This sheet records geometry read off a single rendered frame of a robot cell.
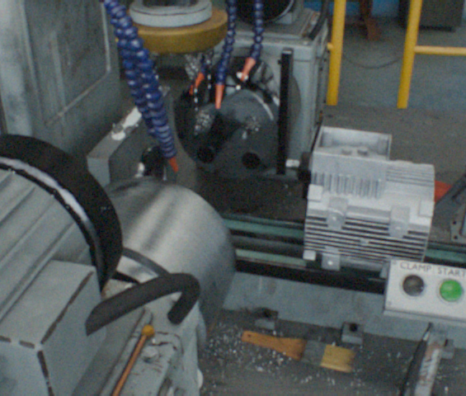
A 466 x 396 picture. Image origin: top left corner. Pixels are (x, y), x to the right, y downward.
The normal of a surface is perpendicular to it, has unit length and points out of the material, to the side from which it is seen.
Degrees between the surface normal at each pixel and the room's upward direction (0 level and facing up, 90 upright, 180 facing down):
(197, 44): 90
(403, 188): 88
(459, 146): 0
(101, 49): 90
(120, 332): 0
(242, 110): 90
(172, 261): 40
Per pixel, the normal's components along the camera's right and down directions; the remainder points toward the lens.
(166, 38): 0.04, 0.53
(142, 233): 0.28, -0.77
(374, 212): 0.00, -0.85
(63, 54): 0.97, 0.14
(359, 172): -0.26, 0.51
